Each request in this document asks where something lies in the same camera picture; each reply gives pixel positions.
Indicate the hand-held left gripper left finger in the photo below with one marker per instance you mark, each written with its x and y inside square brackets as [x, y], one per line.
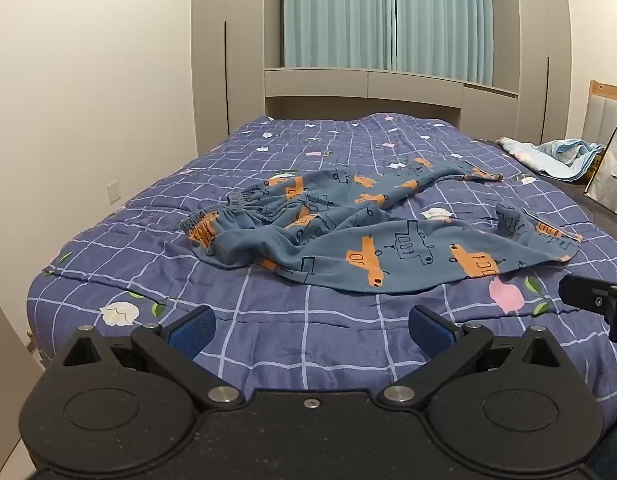
[193, 332]

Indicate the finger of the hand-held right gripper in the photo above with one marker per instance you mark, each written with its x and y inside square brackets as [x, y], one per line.
[583, 290]

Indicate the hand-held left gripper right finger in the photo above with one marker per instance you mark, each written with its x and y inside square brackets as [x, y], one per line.
[431, 330]

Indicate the blue pants with orange trucks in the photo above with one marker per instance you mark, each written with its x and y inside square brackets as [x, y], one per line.
[338, 230]

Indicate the purple plaid floral quilt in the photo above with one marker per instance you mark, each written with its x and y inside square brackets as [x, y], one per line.
[268, 320]

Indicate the silver shopping bag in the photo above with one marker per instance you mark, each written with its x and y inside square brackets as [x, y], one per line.
[611, 175]

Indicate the white floral cloth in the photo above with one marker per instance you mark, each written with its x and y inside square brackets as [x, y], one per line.
[516, 150]

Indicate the wooden padded headboard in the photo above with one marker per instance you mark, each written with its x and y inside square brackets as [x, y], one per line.
[606, 110]

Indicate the grey tall wardrobe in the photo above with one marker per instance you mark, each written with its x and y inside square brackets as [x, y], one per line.
[538, 60]
[228, 60]

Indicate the light teal curtain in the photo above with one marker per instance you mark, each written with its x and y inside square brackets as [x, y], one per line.
[363, 10]

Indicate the white wall socket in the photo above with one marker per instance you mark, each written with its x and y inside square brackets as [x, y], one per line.
[113, 194]

